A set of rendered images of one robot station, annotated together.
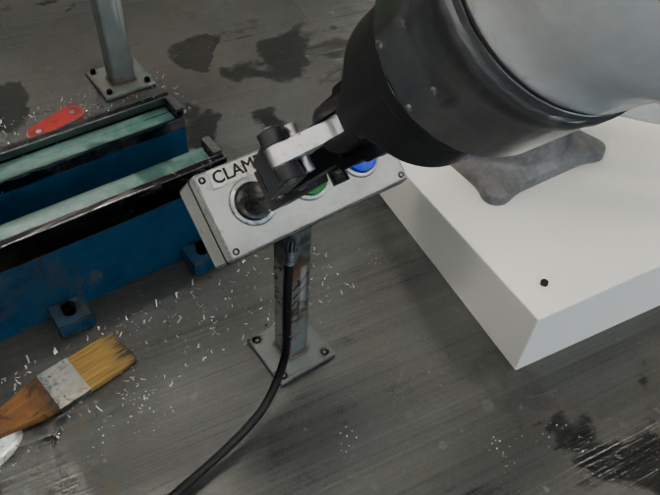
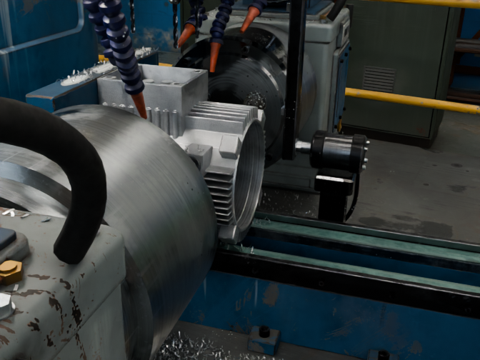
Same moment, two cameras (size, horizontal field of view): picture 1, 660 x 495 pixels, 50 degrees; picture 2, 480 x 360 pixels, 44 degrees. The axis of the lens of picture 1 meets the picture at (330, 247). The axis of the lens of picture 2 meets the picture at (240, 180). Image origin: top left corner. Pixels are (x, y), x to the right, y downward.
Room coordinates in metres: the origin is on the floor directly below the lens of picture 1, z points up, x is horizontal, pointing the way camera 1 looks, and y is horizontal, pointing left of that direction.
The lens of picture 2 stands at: (-0.07, -0.11, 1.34)
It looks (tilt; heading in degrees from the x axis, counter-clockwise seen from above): 24 degrees down; 55
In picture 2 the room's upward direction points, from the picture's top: 1 degrees clockwise
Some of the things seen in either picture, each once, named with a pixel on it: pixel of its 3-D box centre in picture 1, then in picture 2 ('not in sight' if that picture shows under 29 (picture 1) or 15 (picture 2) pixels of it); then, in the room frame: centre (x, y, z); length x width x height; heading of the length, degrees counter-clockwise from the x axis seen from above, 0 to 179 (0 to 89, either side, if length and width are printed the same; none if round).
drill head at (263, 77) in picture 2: not in sight; (247, 92); (0.57, 0.78, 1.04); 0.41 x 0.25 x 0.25; 39
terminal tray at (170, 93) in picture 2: not in sight; (155, 99); (0.29, 0.60, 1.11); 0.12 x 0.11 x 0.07; 129
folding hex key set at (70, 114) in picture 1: (57, 126); not in sight; (0.75, 0.39, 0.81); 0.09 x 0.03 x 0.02; 146
